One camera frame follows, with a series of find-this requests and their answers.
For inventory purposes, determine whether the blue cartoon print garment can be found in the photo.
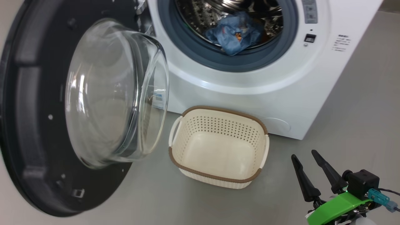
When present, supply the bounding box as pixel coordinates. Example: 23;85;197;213
205;12;264;56

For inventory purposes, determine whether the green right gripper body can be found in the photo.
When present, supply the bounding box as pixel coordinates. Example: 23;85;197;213
306;191;373;225

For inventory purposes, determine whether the cream brown-rimmed laundry basket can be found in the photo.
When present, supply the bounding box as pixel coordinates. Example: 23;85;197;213
168;106;270;190

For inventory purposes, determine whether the white front-load washing machine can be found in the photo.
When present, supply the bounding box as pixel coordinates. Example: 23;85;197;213
134;0;384;140

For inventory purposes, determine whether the dark grey glass washer door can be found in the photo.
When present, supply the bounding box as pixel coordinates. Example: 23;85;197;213
0;0;170;218

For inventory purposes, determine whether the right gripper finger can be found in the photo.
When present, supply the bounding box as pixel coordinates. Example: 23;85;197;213
311;150;348;194
291;154;321;202

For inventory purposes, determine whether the black cable with teal connector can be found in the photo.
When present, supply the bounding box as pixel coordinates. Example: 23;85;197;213
368;188;400;213

